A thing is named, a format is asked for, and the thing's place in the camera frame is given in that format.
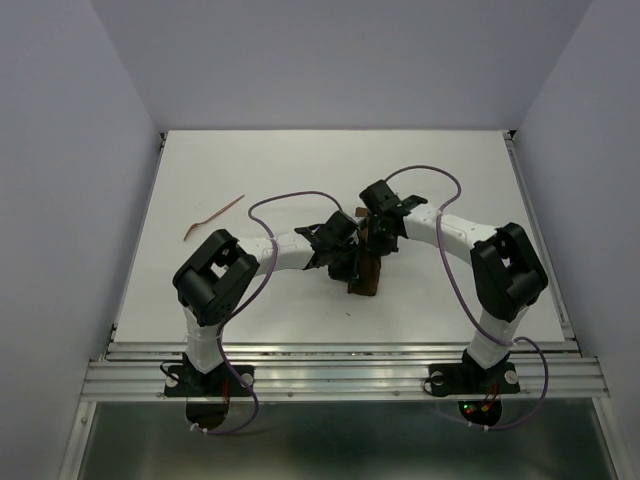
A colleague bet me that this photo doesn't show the brown cloth napkin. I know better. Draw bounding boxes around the brown cloth napkin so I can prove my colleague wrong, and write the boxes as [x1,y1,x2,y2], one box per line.
[347,207,382,297]

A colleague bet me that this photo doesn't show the brown wooden fork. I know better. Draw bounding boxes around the brown wooden fork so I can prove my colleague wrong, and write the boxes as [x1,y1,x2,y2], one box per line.
[182,194,246,242]

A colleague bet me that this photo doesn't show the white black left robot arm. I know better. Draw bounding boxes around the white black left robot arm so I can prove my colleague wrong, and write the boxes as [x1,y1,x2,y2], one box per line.
[172,211,359,394]

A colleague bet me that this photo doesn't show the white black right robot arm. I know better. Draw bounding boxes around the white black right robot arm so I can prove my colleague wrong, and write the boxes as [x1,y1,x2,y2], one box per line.
[359,180,549,390]

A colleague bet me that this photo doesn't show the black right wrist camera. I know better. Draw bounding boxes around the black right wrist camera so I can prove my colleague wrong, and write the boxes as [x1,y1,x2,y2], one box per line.
[359,180,401,215]

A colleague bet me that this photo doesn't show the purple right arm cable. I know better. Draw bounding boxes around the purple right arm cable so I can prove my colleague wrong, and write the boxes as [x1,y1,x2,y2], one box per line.
[387,165,551,434]

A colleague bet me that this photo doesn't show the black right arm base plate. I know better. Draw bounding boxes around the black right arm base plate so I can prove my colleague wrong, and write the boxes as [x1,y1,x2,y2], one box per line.
[422,362,520,398]

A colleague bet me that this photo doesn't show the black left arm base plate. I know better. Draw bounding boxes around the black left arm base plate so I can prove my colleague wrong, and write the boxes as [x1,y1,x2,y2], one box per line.
[160,363,250,398]

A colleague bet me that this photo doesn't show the aluminium rail frame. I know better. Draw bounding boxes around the aluminium rail frame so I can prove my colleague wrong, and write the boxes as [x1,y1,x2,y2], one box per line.
[59,129,621,480]

